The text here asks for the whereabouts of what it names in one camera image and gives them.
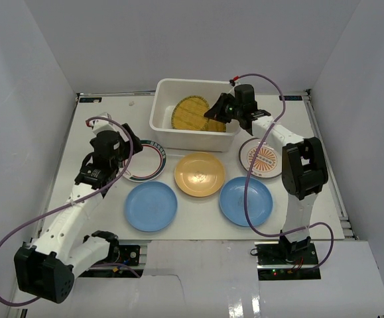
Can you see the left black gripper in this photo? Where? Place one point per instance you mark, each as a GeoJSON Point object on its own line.
{"type": "Point", "coordinates": [127, 140]}

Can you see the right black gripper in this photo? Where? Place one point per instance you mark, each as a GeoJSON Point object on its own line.
{"type": "Point", "coordinates": [217, 112]}

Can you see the square woven bamboo tray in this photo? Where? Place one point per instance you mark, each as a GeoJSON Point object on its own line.
{"type": "Point", "coordinates": [216, 126]}

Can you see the white plate green red rim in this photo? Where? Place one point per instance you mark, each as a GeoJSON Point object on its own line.
{"type": "Point", "coordinates": [147, 164]}

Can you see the round woven bamboo tray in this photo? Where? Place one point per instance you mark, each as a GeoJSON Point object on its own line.
{"type": "Point", "coordinates": [188, 114]}

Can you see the white plate orange sunburst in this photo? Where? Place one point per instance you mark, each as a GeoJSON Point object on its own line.
{"type": "Point", "coordinates": [268, 162]}

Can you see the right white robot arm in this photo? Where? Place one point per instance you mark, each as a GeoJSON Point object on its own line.
{"type": "Point", "coordinates": [304, 170]}

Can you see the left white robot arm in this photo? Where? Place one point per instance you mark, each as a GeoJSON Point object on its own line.
{"type": "Point", "coordinates": [49, 267]}

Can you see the white plastic bin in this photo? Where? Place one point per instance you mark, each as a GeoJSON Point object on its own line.
{"type": "Point", "coordinates": [168, 94]}

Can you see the left blue plastic plate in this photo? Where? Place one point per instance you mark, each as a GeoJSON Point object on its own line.
{"type": "Point", "coordinates": [151, 206]}

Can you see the yellow plastic plate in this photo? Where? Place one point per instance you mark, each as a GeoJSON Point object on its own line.
{"type": "Point", "coordinates": [199, 174]}

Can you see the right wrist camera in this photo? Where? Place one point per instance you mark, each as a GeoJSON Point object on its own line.
{"type": "Point", "coordinates": [233, 83]}

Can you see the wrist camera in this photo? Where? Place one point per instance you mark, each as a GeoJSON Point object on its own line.
{"type": "Point", "coordinates": [98, 125]}
{"type": "Point", "coordinates": [233, 83]}

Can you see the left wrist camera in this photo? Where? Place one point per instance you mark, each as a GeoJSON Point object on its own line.
{"type": "Point", "coordinates": [98, 125]}

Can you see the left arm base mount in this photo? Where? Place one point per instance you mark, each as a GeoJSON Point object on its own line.
{"type": "Point", "coordinates": [127, 263]}

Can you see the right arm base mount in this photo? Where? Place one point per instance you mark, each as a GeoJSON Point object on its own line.
{"type": "Point", "coordinates": [272, 265]}

